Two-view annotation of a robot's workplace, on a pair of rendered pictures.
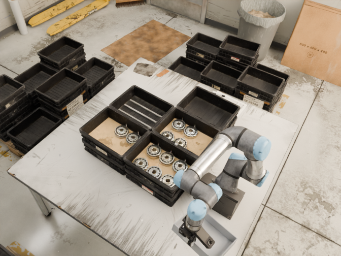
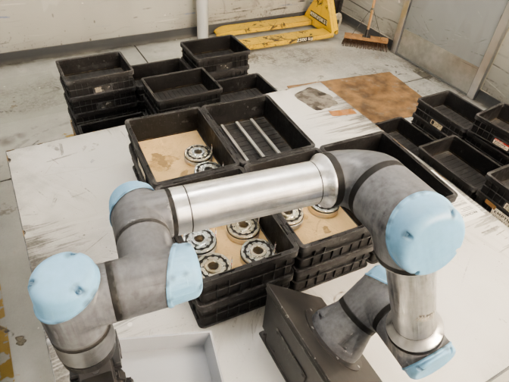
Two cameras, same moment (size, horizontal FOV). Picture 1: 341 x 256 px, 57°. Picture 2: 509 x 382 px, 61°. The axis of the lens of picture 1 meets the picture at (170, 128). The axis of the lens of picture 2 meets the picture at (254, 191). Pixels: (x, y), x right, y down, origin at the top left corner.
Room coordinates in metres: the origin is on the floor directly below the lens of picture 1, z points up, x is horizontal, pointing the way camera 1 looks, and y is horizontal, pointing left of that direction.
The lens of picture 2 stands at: (0.46, -0.45, 1.82)
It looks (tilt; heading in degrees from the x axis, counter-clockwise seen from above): 42 degrees down; 28
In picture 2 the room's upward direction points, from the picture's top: 5 degrees clockwise
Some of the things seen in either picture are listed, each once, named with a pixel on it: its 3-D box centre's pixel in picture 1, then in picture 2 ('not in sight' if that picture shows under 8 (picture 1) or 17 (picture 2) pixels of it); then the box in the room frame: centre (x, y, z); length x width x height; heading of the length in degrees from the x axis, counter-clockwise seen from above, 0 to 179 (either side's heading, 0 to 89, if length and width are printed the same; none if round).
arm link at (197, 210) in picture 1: (196, 212); (73, 301); (0.62, -0.13, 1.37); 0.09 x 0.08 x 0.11; 144
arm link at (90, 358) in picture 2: (194, 221); (81, 336); (0.61, -0.13, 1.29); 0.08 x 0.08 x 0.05
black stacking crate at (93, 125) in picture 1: (115, 135); (180, 154); (1.41, 0.39, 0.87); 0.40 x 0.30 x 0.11; 57
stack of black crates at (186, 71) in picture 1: (188, 75); (400, 151); (2.86, -0.17, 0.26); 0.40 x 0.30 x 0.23; 61
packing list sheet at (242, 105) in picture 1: (225, 103); (436, 195); (1.98, -0.46, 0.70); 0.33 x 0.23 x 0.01; 61
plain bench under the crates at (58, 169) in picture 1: (163, 171); (262, 275); (1.48, 0.03, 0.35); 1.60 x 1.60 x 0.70; 61
